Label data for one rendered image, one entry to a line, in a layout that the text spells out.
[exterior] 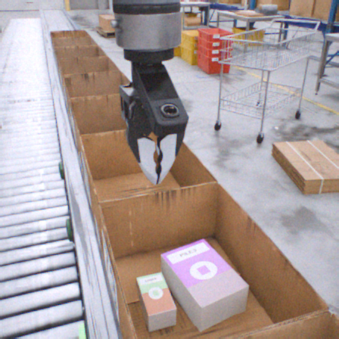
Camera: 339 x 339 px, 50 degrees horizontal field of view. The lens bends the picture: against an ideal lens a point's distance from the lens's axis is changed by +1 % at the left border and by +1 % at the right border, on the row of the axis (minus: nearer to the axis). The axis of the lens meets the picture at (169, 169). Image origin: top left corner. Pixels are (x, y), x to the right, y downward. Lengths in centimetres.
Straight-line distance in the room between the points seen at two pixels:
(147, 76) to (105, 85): 143
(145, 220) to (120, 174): 40
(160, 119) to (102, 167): 77
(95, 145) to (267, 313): 70
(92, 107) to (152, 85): 105
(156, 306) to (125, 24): 50
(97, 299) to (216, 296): 25
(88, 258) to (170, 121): 54
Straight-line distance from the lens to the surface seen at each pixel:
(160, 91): 49
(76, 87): 191
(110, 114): 156
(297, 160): 316
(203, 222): 92
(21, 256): 120
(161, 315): 73
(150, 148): 55
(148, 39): 49
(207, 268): 78
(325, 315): 62
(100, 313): 79
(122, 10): 50
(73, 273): 110
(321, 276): 227
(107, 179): 121
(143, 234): 88
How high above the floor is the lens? 149
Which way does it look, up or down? 29 degrees down
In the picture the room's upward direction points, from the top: straight up
